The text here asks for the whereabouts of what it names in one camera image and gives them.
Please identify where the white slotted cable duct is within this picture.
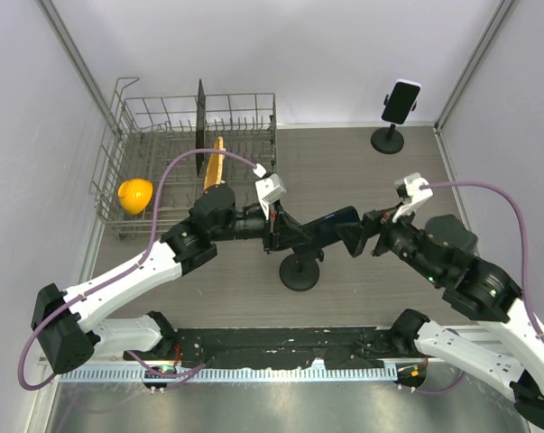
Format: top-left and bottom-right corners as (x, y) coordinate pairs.
(60, 363), (398, 383)

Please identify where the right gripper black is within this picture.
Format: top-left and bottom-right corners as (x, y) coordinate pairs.
(334, 198), (445, 284)

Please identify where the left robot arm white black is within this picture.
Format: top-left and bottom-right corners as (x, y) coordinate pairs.
(31, 180), (314, 374)

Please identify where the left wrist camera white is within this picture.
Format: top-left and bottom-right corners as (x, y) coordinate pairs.
(253, 164), (286, 221)

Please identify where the grey wire dish rack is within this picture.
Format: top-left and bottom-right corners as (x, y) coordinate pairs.
(89, 77), (277, 238)

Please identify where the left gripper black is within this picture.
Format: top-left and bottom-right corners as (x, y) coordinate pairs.
(211, 198), (310, 253)

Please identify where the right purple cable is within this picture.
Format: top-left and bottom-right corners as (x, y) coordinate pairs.
(418, 180), (544, 392)

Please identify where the yellow bowl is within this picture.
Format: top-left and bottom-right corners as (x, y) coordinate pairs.
(117, 178), (153, 216)

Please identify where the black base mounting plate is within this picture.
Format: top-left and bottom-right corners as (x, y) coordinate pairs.
(136, 327), (422, 370)

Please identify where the black plate upright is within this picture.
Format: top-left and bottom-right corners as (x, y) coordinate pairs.
(195, 78), (207, 176)

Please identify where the black smartphone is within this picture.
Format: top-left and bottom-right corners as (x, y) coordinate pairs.
(292, 206), (360, 254)

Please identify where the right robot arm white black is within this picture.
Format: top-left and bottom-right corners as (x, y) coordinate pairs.
(336, 210), (544, 429)

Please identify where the orange wooden plate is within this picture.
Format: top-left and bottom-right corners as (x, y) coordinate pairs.
(203, 136), (226, 191)

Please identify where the lavender smartphone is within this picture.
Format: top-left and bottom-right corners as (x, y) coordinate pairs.
(381, 78), (421, 125)

